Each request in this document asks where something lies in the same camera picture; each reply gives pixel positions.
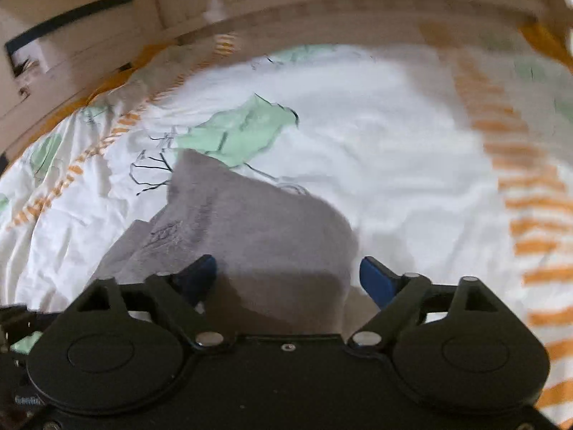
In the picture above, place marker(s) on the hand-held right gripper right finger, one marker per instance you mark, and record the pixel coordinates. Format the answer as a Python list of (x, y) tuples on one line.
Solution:
[(376, 282)]

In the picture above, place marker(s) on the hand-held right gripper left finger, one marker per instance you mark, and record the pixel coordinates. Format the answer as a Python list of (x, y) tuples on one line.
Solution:
[(197, 277)]

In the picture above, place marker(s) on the grey knit hoodie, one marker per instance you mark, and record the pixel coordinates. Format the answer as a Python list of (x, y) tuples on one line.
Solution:
[(268, 233)]

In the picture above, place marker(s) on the leaf print white quilt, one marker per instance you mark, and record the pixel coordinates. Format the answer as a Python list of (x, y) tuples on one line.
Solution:
[(403, 165)]

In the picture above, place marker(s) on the orange bed sheet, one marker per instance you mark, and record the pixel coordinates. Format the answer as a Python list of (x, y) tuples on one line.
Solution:
[(548, 42)]

